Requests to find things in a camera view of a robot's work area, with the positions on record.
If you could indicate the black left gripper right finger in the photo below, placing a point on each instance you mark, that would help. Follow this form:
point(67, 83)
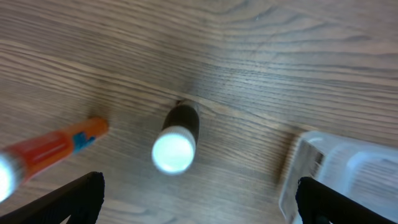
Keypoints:
point(319, 204)

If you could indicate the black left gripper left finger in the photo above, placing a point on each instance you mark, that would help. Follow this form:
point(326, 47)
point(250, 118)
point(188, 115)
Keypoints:
point(79, 201)

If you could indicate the orange tube white cap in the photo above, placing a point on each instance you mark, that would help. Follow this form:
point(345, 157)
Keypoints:
point(24, 160)

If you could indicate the black bottle white cap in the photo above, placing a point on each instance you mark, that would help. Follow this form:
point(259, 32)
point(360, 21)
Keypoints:
point(174, 149)

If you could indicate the clear plastic container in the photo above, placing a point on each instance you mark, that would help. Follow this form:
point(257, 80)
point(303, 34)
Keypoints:
point(362, 171)

